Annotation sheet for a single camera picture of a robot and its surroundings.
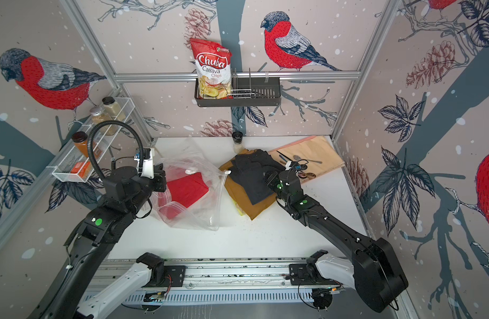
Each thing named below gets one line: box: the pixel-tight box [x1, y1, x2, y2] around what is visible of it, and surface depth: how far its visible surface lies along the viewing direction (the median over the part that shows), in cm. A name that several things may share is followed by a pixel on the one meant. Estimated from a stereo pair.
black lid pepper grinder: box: [231, 130, 244, 155], surface depth 110 cm
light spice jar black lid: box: [102, 96, 127, 122], surface depth 82 cm
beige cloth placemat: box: [268, 135, 346, 183], surface depth 116 cm
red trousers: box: [158, 172, 210, 220], surface depth 88 cm
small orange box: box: [70, 161, 93, 177], surface depth 68 cm
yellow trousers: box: [231, 198, 247, 216], surface depth 87 cm
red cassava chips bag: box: [190, 38, 234, 100], surface depth 80 cm
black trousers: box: [229, 148, 286, 206], surface depth 84 cm
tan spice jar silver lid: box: [89, 106, 118, 136], surface depth 76 cm
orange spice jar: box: [71, 130, 90, 158], surface depth 67 cm
